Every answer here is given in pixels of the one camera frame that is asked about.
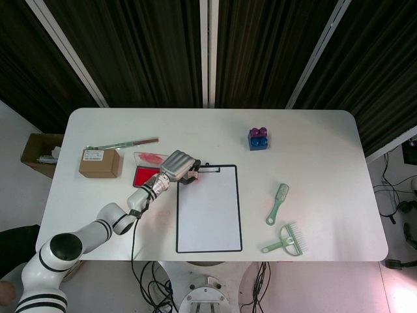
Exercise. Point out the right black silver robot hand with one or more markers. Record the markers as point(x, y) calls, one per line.
point(412, 233)

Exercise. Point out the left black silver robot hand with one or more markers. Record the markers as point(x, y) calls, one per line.
point(177, 164)

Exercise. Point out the white and silver robot base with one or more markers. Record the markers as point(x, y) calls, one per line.
point(205, 293)

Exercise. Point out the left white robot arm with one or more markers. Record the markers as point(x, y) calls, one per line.
point(94, 229)

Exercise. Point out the red ink pad case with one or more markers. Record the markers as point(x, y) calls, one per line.
point(141, 176)

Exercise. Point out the black clipboard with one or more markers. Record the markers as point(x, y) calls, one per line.
point(239, 208)

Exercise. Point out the black caster wheel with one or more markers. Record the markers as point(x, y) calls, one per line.
point(395, 263)

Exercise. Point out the long plastic-wrapped ruler packet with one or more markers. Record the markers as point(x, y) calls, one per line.
point(130, 143)

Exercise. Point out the white paper sheet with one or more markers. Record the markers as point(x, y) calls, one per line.
point(208, 212)

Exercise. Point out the small closed cardboard box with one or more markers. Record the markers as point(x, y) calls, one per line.
point(97, 166)

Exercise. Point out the blue toy block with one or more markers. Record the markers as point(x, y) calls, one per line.
point(259, 144)

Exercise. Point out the purple toy block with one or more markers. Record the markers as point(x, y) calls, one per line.
point(259, 132)

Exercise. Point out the narrow green brush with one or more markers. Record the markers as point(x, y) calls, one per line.
point(279, 197)

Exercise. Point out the green rake comb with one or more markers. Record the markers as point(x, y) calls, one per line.
point(290, 241)

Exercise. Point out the open cardboard box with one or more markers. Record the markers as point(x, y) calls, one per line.
point(32, 153)

